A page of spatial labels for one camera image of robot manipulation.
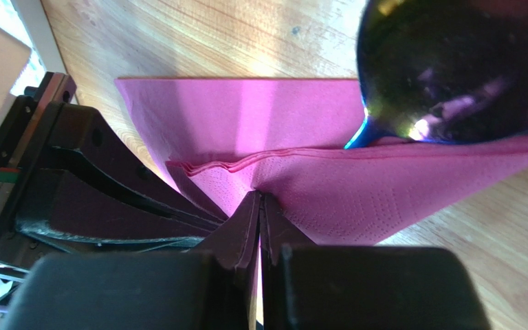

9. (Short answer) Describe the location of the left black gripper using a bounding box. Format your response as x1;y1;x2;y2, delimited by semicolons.
0;72;226;270

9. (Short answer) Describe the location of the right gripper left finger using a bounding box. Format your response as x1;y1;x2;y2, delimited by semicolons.
2;191;261;329

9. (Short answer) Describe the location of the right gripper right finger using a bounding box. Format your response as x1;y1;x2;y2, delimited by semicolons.
259;194;491;329

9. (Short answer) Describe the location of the magenta paper napkin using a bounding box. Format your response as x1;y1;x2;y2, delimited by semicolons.
115;78;528;245

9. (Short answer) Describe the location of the iridescent purple spoon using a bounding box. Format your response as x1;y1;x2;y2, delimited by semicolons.
346;0;528;149

